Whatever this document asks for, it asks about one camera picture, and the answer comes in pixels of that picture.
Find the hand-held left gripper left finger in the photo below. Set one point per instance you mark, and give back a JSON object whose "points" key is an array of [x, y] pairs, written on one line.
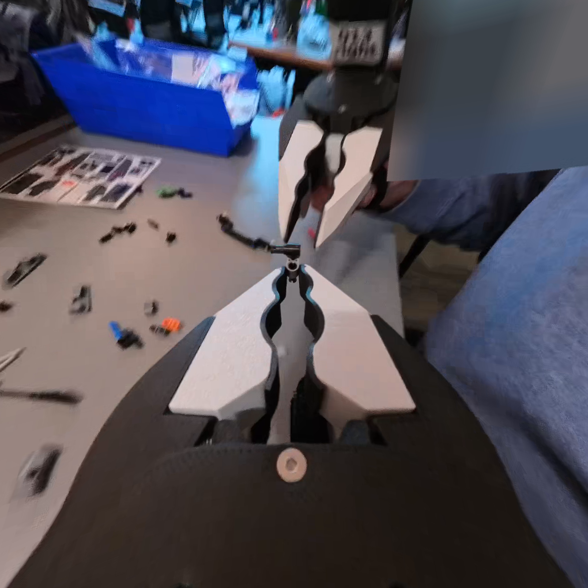
{"points": [[225, 363]]}

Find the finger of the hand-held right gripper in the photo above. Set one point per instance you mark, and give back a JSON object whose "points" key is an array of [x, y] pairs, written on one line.
{"points": [[294, 160], [356, 170]]}

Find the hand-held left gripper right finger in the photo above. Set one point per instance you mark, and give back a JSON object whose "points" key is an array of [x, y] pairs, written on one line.
{"points": [[363, 367]]}

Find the black lego angle connector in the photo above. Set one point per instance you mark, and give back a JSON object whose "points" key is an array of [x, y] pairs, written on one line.
{"points": [[285, 250]]}

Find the small grey black lego pin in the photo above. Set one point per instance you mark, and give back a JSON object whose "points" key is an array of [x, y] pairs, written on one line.
{"points": [[292, 268]]}

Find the person's right forearm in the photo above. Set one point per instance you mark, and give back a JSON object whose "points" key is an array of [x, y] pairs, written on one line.
{"points": [[459, 206]]}

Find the orange lego connector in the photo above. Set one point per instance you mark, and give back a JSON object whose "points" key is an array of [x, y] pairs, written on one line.
{"points": [[169, 325]]}

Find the grey lego slope piece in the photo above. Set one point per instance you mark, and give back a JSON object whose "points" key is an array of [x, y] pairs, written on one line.
{"points": [[151, 307]]}

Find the green lego piece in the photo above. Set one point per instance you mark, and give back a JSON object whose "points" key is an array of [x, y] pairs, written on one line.
{"points": [[171, 192]]}

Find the long black lego rod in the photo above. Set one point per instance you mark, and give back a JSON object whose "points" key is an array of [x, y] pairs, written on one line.
{"points": [[43, 396]]}

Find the lego sticker sheet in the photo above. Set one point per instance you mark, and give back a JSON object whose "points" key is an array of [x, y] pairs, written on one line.
{"points": [[82, 177]]}

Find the pale grey lego axles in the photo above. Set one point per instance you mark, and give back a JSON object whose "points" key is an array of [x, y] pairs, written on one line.
{"points": [[11, 359]]}

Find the flat black lego panel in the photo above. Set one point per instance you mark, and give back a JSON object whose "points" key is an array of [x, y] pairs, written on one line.
{"points": [[24, 270]]}

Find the person's right hand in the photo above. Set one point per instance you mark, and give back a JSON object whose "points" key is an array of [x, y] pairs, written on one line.
{"points": [[400, 195]]}

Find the wooden edged table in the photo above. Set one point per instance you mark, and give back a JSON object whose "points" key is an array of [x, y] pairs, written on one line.
{"points": [[280, 53]]}

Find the blue axle black connector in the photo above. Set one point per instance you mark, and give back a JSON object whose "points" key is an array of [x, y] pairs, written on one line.
{"points": [[125, 335]]}

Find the person's blue sweater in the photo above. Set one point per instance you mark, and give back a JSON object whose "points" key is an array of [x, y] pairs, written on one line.
{"points": [[514, 367]]}

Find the pile of clear plastic bags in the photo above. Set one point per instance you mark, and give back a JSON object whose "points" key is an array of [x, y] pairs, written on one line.
{"points": [[174, 64]]}

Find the blue plastic bin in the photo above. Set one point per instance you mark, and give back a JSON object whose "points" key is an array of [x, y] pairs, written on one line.
{"points": [[138, 110]]}

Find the black lego bracket piece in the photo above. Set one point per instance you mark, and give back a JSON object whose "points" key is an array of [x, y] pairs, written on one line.
{"points": [[81, 300]]}

